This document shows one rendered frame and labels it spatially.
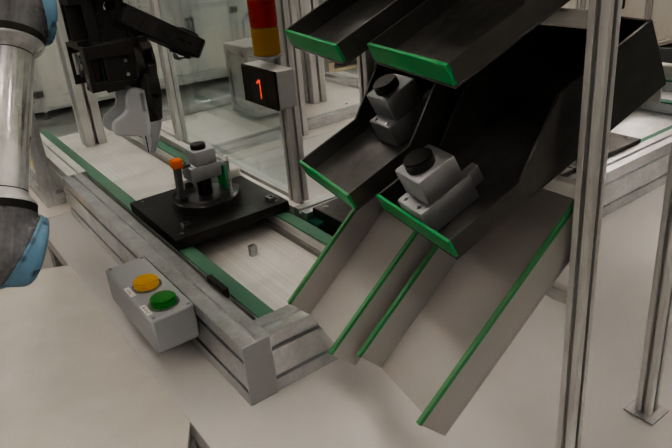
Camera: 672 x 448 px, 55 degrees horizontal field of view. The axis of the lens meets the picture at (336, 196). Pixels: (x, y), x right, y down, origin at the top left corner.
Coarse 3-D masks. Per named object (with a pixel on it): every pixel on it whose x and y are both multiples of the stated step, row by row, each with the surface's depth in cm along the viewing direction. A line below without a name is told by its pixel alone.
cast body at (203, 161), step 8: (192, 144) 126; (200, 144) 126; (192, 152) 125; (200, 152) 125; (208, 152) 126; (192, 160) 126; (200, 160) 126; (208, 160) 127; (216, 160) 128; (184, 168) 127; (192, 168) 125; (200, 168) 126; (208, 168) 127; (216, 168) 128; (184, 176) 129; (192, 176) 126; (200, 176) 127; (208, 176) 128
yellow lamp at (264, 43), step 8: (256, 32) 114; (264, 32) 114; (272, 32) 114; (256, 40) 115; (264, 40) 114; (272, 40) 115; (256, 48) 115; (264, 48) 115; (272, 48) 115; (280, 48) 117; (256, 56) 116; (264, 56) 116
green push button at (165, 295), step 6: (156, 294) 100; (162, 294) 99; (168, 294) 99; (174, 294) 100; (150, 300) 98; (156, 300) 98; (162, 300) 98; (168, 300) 98; (174, 300) 98; (156, 306) 97; (162, 306) 97; (168, 306) 98
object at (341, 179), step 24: (384, 72) 81; (432, 96) 70; (456, 96) 72; (360, 120) 82; (432, 120) 71; (336, 144) 82; (360, 144) 81; (384, 144) 78; (408, 144) 75; (432, 144) 72; (312, 168) 77; (336, 168) 79; (360, 168) 76; (384, 168) 70; (336, 192) 73; (360, 192) 70
